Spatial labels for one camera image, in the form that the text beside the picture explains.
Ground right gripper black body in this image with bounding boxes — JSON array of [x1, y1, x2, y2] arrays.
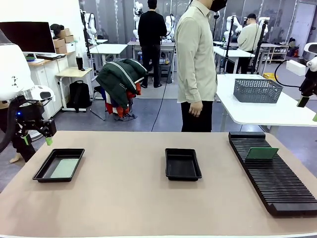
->
[[299, 66, 317, 98]]

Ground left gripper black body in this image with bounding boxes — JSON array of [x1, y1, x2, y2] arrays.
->
[[14, 98, 45, 126]]

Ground black ESD tray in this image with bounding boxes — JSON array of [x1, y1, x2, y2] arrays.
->
[[32, 148, 86, 183], [164, 148, 203, 181]]

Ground green circuit board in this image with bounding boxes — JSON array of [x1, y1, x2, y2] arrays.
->
[[50, 158, 79, 179], [245, 147, 279, 161]]

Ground person's right forearm beige sleeve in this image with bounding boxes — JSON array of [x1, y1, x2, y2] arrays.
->
[[177, 66, 203, 104]]

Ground person's right hand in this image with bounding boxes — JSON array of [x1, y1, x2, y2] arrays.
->
[[188, 101, 204, 118]]

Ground person in dark trousers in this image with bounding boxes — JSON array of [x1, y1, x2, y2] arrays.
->
[[0, 100, 37, 164]]

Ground white work table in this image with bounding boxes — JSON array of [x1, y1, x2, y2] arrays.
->
[[214, 73, 317, 132]]

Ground yellow bin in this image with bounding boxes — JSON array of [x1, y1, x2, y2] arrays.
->
[[262, 72, 279, 82]]

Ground white cabinet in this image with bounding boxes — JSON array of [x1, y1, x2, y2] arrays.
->
[[27, 57, 70, 122]]

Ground wooden shelf rack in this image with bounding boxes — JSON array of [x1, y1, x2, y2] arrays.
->
[[267, 43, 289, 64]]

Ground black backpack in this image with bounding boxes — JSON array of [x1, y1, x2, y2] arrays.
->
[[66, 80, 92, 113]]

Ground grey plastic basket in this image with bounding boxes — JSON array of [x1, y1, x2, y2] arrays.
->
[[233, 78, 284, 104]]

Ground small wooden side table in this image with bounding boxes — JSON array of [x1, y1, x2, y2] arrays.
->
[[55, 66, 94, 112]]

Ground black keyboard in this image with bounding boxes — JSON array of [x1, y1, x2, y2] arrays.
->
[[36, 53, 66, 60]]

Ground black computer monitor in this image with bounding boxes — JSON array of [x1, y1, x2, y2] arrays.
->
[[0, 21, 56, 54]]

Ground black slotted board rack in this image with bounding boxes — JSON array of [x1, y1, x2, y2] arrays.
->
[[228, 131, 317, 218]]

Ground person with black cap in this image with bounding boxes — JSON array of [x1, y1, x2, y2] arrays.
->
[[236, 13, 260, 74]]

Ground dark green jacket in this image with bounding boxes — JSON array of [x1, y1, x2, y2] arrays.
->
[[96, 59, 149, 109]]

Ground white background table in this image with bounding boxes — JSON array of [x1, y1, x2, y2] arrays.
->
[[89, 44, 128, 67], [213, 46, 256, 74]]

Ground person in beige shirt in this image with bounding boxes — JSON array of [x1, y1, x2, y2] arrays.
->
[[174, 0, 228, 132]]

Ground grey step stool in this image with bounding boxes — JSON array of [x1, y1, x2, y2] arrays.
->
[[158, 63, 171, 84]]

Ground person in black clothes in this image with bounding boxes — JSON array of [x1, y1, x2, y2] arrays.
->
[[137, 0, 168, 89]]

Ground grey background workbench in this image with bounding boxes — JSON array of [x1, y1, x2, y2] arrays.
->
[[127, 41, 177, 75]]

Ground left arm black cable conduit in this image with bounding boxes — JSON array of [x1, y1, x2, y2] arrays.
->
[[0, 99, 19, 153]]

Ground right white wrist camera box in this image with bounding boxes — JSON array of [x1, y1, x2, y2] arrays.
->
[[286, 59, 308, 76]]

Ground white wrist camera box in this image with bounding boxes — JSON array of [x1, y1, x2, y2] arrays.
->
[[31, 85, 55, 100], [286, 59, 308, 76]]

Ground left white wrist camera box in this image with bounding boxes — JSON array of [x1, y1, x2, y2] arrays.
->
[[31, 85, 55, 100]]

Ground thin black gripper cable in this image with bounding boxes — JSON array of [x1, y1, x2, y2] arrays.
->
[[273, 59, 302, 88]]

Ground metal frame chair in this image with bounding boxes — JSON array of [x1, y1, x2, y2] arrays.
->
[[89, 85, 137, 121]]

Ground black camera stand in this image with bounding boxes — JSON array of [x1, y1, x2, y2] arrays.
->
[[251, 19, 269, 74]]

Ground black hanging cable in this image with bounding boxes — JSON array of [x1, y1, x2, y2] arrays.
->
[[151, 0, 194, 132]]

